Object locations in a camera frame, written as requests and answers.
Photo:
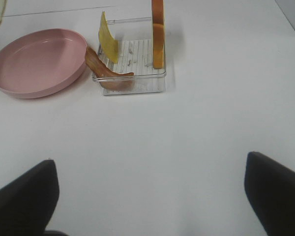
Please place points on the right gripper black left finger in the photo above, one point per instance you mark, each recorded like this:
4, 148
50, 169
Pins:
28, 203

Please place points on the bacon strip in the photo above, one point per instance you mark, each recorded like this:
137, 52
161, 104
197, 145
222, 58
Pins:
102, 71

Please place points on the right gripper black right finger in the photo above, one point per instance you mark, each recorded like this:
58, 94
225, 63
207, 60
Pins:
270, 190

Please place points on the right clear plastic container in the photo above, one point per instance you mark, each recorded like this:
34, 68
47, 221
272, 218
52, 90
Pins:
135, 54

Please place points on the yellow cheese slice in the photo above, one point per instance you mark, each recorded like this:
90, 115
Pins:
108, 43

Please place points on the pink round plate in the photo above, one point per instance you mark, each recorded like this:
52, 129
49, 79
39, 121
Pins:
42, 63

